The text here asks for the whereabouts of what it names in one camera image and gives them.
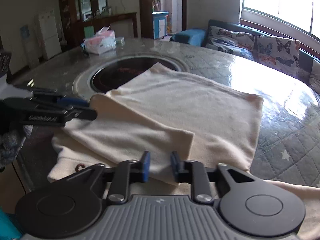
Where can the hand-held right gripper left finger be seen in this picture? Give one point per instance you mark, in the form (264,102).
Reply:
(145,167)

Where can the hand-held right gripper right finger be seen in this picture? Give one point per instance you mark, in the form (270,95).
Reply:
(175,168)

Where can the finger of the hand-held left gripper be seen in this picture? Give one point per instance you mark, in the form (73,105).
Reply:
(73,102)
(83,114)

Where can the cream towel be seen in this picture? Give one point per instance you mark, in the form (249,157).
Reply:
(187,100)

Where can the person's left hand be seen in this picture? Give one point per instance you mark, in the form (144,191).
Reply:
(12,147)

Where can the round black induction cooktop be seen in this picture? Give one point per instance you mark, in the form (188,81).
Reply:
(112,77)

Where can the dark chair back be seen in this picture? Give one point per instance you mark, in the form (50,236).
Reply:
(5,66)

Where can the pink and white tissue pack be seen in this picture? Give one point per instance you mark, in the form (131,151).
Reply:
(100,42)

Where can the white water dispenser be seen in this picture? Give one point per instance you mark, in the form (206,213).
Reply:
(28,47)

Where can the white refrigerator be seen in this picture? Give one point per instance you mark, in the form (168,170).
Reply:
(50,33)

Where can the small green box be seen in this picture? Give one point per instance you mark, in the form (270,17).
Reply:
(120,41)

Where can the wooden display cabinet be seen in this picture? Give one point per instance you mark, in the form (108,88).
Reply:
(70,2)

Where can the blue white box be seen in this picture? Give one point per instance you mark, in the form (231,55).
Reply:
(160,25)

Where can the teal object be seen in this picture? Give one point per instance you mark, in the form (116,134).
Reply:
(8,226)

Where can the bluish butterfly print pillow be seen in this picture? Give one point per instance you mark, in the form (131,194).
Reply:
(230,52)

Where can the blue corner sofa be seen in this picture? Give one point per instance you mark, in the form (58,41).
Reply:
(187,36)

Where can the dark wooden door frame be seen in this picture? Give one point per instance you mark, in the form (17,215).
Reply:
(146,10)

